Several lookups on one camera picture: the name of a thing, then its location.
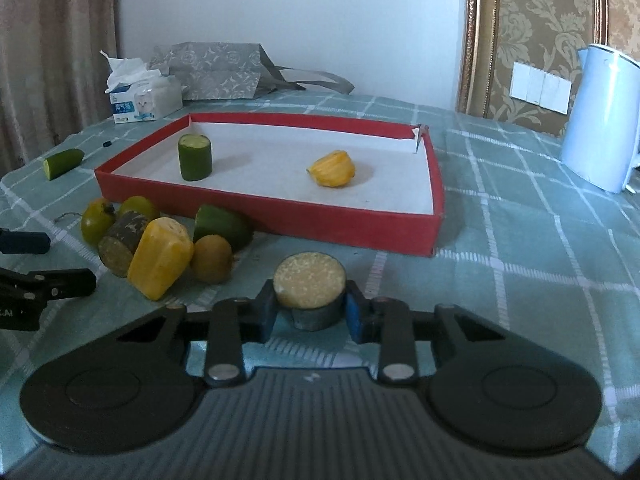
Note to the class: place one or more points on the white tissue pack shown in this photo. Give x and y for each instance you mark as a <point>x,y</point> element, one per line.
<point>145,100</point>

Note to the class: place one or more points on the white wall switch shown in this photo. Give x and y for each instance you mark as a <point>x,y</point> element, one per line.
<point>540,87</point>

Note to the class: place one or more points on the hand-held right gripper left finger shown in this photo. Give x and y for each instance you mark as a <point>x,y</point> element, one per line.
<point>265,311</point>

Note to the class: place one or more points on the gold framed damask panel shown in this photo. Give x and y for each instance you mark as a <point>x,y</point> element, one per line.
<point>540,10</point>

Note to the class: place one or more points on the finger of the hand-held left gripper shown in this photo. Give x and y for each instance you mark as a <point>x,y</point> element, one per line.
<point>25,242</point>
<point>65,282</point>

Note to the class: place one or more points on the green cucumber piece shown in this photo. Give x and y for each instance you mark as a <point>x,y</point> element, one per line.
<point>62,164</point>
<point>195,160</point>
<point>222,224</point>

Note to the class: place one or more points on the grey patterned paper bag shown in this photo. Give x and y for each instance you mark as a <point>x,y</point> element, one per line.
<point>215,70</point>

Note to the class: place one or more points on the red shallow cardboard box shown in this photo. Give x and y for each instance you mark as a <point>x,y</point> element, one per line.
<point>300,220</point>

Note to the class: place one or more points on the brown kiwi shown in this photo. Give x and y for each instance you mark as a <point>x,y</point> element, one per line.
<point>212,260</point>

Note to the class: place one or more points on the green checked tablecloth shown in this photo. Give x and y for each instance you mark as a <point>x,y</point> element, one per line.
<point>500,260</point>

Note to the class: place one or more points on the beige patterned curtain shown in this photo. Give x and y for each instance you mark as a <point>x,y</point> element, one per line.
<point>50,60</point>

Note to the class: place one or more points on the green tomato with stem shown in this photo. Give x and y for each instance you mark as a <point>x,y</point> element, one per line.
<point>96,222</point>

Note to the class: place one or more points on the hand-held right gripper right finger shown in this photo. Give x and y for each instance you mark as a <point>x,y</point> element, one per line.
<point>355,316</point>

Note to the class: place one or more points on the large yellow fruit piece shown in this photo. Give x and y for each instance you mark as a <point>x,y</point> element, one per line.
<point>160,260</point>

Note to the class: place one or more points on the light blue electric kettle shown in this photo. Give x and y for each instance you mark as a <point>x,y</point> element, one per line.
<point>600,120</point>

